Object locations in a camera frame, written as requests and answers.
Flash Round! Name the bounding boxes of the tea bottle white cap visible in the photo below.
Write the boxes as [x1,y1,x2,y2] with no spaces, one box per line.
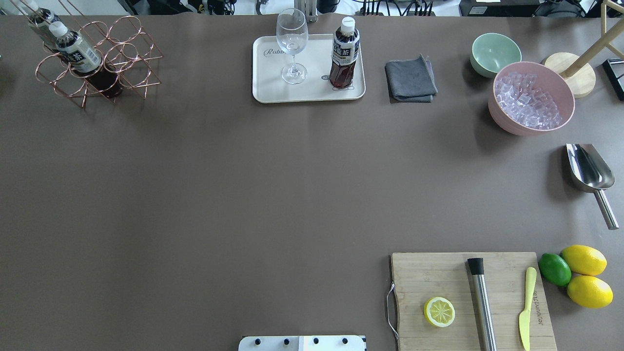
[329,17,360,89]

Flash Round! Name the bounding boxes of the copper wire bottle basket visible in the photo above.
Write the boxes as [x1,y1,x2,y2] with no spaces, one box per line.
[11,0,163,108]

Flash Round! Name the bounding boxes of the tea bottle middle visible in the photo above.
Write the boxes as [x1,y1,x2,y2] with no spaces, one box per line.
[48,21,123,98]

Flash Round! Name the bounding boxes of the tea bottle rear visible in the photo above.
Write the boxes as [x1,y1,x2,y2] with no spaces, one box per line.
[19,0,61,53]

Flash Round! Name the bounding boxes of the cream serving tray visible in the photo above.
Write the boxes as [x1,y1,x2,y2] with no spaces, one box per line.
[252,34,366,103]

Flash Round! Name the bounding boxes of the grey folded cloth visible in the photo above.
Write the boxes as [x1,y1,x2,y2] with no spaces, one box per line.
[384,54,438,103]

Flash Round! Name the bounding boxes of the clear wine glass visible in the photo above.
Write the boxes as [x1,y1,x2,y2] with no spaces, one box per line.
[276,8,309,85]

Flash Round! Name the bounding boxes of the half lemon slice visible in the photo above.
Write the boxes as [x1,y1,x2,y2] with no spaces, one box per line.
[423,297,455,328]

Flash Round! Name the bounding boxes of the wooden cutting board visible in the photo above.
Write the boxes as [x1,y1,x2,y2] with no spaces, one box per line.
[391,253,538,351]

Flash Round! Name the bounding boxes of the mint green bowl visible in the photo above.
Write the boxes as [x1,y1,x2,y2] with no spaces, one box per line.
[470,33,522,78]

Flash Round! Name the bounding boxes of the pink bowl with ice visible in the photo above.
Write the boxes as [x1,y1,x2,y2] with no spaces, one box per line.
[488,61,575,136]

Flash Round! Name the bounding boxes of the steel muddler black tip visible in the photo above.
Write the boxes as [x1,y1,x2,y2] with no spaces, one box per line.
[467,257,498,351]

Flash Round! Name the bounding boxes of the yellow plastic knife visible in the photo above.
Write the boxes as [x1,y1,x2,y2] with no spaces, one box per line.
[518,267,537,351]

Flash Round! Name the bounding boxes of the green lime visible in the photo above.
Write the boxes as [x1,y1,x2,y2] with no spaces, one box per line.
[538,253,571,287]

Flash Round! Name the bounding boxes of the metal ice scoop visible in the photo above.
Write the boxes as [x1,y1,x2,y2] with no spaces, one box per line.
[565,143,620,230]

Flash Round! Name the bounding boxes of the wooden stand round base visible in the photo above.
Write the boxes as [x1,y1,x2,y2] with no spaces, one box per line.
[543,0,624,99]

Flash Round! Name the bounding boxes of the yellow lemon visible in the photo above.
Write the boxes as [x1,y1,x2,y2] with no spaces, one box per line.
[566,275,613,309]
[560,244,607,276]

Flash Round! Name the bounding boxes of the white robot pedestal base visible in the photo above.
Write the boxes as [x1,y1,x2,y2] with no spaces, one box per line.
[238,335,367,351]

